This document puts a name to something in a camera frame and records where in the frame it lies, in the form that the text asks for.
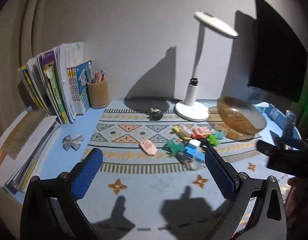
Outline white charger cube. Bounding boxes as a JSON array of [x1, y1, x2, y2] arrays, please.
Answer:
[[188, 139, 201, 149]]

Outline pink capybara carton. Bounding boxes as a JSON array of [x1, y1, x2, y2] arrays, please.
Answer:
[[193, 126, 212, 139]]

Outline clear correction tape dispenser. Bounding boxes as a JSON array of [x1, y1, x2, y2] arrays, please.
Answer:
[[178, 124, 193, 134]]

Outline green dinosaur toy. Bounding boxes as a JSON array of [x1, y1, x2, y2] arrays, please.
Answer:
[[163, 139, 185, 156]]

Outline grey white star toy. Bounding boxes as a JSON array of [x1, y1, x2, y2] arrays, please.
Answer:
[[62, 135, 84, 151]]

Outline black phone on stand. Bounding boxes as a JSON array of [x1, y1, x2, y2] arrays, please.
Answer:
[[283, 110, 296, 137]]

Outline tissue box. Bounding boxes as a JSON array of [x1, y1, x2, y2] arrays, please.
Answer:
[[254, 102, 270, 113]]

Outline amber ribbed glass bowl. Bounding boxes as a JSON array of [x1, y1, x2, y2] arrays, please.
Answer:
[[217, 96, 267, 135]]

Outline pink eraser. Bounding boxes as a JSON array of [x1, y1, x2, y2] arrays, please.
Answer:
[[139, 139, 157, 156]]

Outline patterned blue table mat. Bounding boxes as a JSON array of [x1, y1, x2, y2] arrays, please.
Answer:
[[76, 103, 292, 230]]

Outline stack of flat books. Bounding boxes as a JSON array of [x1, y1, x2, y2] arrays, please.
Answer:
[[0, 111, 60, 195]]

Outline white desk lamp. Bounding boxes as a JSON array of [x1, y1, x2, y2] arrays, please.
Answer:
[[174, 11, 239, 121]]

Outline cork pencil holder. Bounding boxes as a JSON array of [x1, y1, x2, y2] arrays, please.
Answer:
[[87, 79, 110, 109]]

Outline small dark round figurine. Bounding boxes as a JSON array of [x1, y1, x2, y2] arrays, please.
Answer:
[[149, 108, 163, 121]]

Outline black monitor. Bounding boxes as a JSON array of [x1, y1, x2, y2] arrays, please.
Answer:
[[248, 0, 307, 102]]

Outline row of upright books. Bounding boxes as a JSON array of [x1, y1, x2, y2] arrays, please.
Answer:
[[18, 42, 92, 124]]

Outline pens in holder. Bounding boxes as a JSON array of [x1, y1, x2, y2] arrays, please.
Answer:
[[91, 70, 105, 83]]

